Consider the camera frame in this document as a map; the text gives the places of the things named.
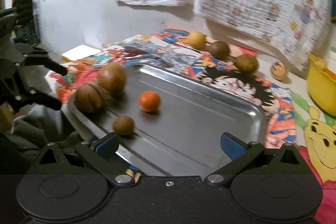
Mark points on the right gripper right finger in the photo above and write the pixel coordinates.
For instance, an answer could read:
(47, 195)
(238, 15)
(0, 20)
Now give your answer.
(242, 155)

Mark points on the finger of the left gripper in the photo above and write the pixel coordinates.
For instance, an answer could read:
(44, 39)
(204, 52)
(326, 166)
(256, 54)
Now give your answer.
(44, 60)
(44, 99)

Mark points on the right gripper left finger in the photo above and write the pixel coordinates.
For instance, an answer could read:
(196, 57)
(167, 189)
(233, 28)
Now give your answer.
(100, 159)

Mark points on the small brown round fruit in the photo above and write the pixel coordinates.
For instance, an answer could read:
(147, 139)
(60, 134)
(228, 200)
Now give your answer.
(124, 126)

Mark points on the striped brown round fruit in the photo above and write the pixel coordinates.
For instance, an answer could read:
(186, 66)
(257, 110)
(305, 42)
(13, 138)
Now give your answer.
(88, 98)

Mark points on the small orange tangerine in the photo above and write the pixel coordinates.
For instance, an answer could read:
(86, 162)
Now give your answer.
(149, 101)

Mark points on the large brown oval fruit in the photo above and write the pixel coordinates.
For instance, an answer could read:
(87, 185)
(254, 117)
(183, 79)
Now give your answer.
(112, 78)

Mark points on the olive green oval fruit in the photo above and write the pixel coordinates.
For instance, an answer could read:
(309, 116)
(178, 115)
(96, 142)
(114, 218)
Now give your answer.
(246, 64)

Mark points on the striped pale melon fruit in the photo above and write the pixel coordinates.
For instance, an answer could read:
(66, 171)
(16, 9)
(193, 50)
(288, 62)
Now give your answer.
(279, 71)

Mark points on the dark brown kiwi fruit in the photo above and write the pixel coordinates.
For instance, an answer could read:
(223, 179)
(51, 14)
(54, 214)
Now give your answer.
(219, 50)

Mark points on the yellow lemon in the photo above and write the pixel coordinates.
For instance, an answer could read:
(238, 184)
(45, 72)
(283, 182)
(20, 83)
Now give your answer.
(196, 40)

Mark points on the grey cloth garment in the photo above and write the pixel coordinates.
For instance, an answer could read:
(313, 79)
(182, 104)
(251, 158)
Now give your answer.
(33, 131)

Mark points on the white paper sheet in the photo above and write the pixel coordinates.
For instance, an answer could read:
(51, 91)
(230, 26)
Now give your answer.
(79, 52)

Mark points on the metal baking tray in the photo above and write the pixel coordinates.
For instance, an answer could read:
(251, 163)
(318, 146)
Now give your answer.
(181, 138)

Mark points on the Winnie the Pooh drawing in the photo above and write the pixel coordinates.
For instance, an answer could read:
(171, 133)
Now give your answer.
(316, 144)

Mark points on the anime comic poster mat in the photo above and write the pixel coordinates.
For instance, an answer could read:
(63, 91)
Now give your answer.
(168, 49)

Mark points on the yellow plastic bowl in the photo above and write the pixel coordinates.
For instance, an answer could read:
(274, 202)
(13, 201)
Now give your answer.
(321, 86)

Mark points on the yellow fruit in bowl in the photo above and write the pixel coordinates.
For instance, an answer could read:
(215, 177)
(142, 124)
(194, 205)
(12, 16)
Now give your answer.
(321, 63)

